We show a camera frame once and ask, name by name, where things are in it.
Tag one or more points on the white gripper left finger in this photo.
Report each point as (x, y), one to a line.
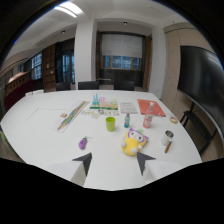
(75, 170)

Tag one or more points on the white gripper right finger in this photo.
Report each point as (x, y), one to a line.
(156, 168)

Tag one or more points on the pink drink bottle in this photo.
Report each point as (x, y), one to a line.
(148, 115)

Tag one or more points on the small blue bottle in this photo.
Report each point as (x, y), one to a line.
(127, 120)

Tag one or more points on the purple eggplant toy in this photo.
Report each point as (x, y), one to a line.
(82, 143)

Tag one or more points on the white metal mug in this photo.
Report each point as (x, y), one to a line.
(166, 138)

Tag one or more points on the yellow plush toy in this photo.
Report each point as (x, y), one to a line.
(133, 141)

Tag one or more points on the roll of tape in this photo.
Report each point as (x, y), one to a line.
(173, 119)

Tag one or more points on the long striped paper strip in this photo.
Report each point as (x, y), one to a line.
(71, 116)

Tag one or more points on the small wooden block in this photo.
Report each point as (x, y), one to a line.
(63, 115)

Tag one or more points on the green plastic cup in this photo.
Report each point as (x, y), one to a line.
(110, 123)

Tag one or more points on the small clear glass cup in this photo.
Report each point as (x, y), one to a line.
(95, 115)

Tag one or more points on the black display stand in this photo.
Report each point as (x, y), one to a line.
(196, 123)

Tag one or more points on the orange paper sheet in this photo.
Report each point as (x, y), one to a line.
(150, 107)

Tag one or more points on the white printed paper sheet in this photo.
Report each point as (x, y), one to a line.
(128, 107)

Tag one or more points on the black office chair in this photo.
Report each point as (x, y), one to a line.
(124, 85)
(88, 85)
(63, 86)

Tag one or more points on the large black display screen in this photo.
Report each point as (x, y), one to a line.
(203, 84)

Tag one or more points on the wooden bookshelf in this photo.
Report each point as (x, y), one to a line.
(49, 68)

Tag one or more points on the white window blind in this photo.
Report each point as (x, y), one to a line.
(121, 45)

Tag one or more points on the ceiling fluorescent light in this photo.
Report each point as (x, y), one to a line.
(69, 8)

